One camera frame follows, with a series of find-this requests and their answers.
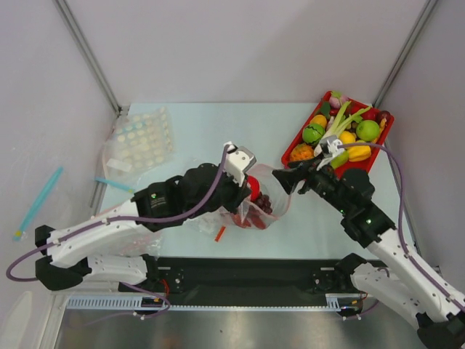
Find red toy pepper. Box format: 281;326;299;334
247;175;261;201

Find red dotted zip bag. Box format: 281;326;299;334
187;164;291;241

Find purple toy grapes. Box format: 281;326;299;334
253;193;272;214

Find red toy lobster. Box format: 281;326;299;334
231;212;267;230

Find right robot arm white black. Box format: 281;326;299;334
272;160;464;348

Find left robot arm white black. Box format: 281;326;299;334
35;163;251;292

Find blue zipper clear bag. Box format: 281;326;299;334
94;177;134;193

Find light green toy pear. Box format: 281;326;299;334
331;151;349;169

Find orange toy pineapple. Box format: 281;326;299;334
288;143;314;162

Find yellow toy bell pepper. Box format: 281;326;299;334
347;145;371;162

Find yellow toy lemon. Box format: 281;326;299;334
339;131;356;145

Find red plastic tray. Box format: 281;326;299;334
281;91;395;177

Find white green toy celery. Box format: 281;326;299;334
314;100;371;156

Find orange toy fruit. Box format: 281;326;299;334
311;114;328;129

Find green toy apple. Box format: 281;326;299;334
356;120;380;142

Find pink toy radish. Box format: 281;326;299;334
328;91;349;109

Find dark red toy plum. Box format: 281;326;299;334
376;110;392;124

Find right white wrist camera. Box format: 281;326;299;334
314;135;344;171

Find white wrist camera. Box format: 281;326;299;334
314;135;344;171
224;142;256;186

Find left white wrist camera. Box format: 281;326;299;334
224;142;256;186

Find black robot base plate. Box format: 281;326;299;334
138;257;359;307

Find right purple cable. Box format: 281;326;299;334
337;142;465;313

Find purple cable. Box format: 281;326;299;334
6;144;233;321
337;142;465;313

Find grey slotted cable duct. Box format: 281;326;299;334
66;295;360;312

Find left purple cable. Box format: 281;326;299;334
6;144;233;321

